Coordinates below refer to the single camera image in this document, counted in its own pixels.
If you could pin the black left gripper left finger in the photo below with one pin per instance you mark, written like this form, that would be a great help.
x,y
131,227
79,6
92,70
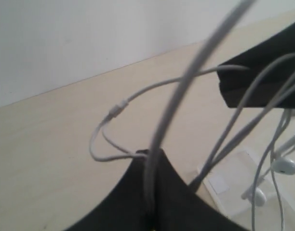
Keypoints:
x,y
124,207

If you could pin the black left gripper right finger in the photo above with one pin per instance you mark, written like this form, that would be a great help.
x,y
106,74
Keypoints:
x,y
178,208

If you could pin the white wired earphones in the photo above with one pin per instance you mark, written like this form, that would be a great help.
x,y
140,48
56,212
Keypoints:
x,y
253,83

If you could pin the clear plastic storage case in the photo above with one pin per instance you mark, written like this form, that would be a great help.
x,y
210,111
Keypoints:
x,y
230,179

